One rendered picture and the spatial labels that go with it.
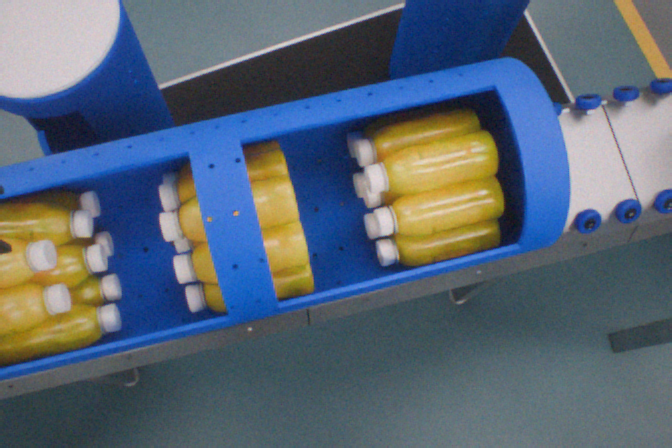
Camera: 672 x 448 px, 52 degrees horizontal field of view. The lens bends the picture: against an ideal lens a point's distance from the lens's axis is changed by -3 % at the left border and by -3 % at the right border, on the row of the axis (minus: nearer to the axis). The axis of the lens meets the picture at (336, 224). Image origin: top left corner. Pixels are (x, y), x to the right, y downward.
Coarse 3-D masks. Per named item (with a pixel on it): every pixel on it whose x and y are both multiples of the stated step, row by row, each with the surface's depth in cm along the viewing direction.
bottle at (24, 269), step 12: (12, 240) 90; (24, 240) 91; (12, 252) 88; (24, 252) 89; (0, 264) 88; (12, 264) 88; (24, 264) 89; (0, 276) 88; (12, 276) 89; (24, 276) 89; (0, 288) 90
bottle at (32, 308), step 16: (16, 288) 91; (32, 288) 92; (48, 288) 93; (0, 304) 90; (16, 304) 90; (32, 304) 90; (48, 304) 92; (0, 320) 90; (16, 320) 90; (32, 320) 91; (0, 336) 91
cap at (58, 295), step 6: (54, 288) 92; (60, 288) 92; (66, 288) 95; (48, 294) 92; (54, 294) 92; (60, 294) 92; (66, 294) 94; (54, 300) 92; (60, 300) 92; (66, 300) 94; (54, 306) 92; (60, 306) 92; (66, 306) 93; (60, 312) 93
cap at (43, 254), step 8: (40, 240) 90; (48, 240) 91; (32, 248) 89; (40, 248) 89; (48, 248) 91; (32, 256) 89; (40, 256) 89; (48, 256) 90; (56, 256) 92; (40, 264) 89; (48, 264) 90
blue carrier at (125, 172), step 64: (512, 64) 95; (192, 128) 91; (256, 128) 89; (320, 128) 108; (512, 128) 89; (128, 192) 107; (320, 192) 113; (512, 192) 109; (128, 256) 109; (256, 256) 85; (320, 256) 110; (128, 320) 104; (192, 320) 101
